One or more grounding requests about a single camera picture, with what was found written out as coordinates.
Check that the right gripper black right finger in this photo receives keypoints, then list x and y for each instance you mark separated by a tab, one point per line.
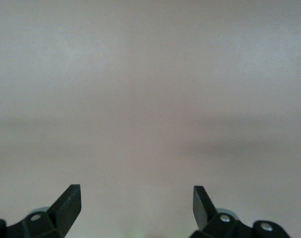
207	218

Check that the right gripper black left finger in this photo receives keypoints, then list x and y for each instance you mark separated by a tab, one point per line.
64	213

